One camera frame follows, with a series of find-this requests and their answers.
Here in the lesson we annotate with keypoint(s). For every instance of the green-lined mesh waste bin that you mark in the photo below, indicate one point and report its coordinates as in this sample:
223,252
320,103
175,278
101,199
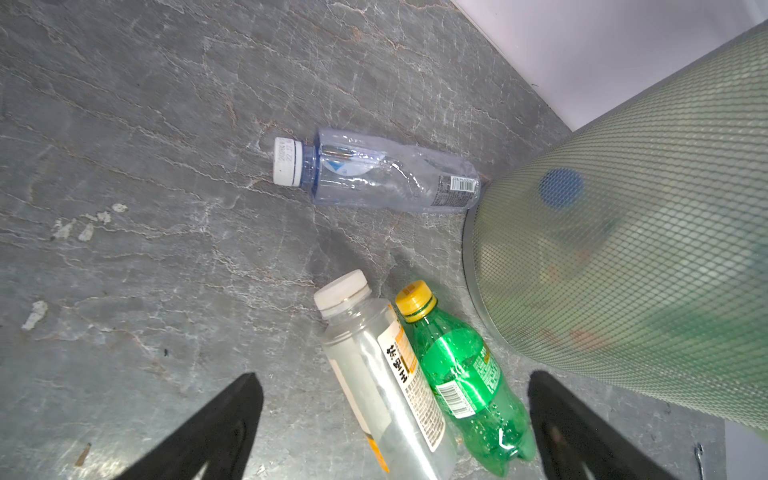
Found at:
635,251

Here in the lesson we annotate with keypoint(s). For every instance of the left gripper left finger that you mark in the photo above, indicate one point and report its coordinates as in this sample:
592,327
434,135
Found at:
215,442

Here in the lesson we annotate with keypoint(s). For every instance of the clear bottle orange label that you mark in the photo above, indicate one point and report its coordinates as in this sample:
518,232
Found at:
380,375

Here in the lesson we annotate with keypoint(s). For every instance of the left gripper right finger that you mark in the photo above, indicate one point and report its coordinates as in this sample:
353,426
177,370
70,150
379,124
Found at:
575,443

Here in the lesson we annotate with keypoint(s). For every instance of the silver wrench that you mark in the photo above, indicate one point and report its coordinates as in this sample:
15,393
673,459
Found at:
699,457

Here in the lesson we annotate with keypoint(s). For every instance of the green bottle yellow cap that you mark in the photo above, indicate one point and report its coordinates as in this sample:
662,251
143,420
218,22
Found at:
467,381

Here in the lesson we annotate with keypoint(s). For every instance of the clear bottle dark blue neck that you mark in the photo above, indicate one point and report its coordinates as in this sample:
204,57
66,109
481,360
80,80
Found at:
346,169

